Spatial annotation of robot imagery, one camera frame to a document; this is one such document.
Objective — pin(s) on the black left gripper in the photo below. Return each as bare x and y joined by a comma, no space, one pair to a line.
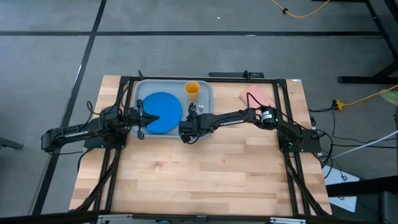
140,118

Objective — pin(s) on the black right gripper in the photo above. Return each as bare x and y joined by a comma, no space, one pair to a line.
191,123

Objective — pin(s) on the blue plastic plate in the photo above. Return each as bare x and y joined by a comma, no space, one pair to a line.
166,109

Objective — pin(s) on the yellow plastic cup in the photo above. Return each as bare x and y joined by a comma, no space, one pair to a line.
192,88

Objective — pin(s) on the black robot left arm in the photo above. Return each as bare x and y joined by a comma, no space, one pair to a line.
74,133

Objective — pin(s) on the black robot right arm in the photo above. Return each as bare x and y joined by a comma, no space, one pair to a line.
230,119

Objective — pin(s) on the grey plastic tray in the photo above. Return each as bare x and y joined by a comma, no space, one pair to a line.
174,87

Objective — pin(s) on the pink cloth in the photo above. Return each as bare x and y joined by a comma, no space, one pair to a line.
256,96

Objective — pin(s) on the grey floor object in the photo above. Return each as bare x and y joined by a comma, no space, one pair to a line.
9,143

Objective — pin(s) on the white paper sheet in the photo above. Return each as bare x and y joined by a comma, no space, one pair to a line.
337,177

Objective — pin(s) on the black furniture piece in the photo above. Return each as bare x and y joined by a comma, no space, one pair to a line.
357,188

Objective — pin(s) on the black aluminium table frame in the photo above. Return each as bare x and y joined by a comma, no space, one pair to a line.
233,80

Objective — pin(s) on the black bracket bar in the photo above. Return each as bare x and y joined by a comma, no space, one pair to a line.
230,75

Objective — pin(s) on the silver metal bracket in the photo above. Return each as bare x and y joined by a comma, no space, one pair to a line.
115,218
287,221

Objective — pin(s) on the black desk frame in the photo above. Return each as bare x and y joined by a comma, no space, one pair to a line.
367,79

